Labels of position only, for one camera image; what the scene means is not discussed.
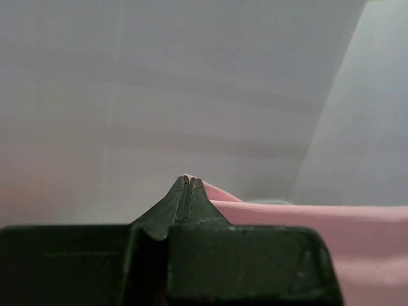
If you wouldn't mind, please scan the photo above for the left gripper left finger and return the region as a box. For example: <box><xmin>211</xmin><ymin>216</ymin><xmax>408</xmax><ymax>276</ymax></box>
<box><xmin>1</xmin><ymin>176</ymin><xmax>188</xmax><ymax>305</ymax></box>

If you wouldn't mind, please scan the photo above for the pink t-shirt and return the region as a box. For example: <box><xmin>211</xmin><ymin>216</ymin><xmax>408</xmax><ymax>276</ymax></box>
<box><xmin>184</xmin><ymin>174</ymin><xmax>407</xmax><ymax>305</ymax></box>

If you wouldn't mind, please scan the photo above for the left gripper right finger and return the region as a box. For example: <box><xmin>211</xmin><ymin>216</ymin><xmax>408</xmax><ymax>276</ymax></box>
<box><xmin>166</xmin><ymin>178</ymin><xmax>344</xmax><ymax>305</ymax></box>

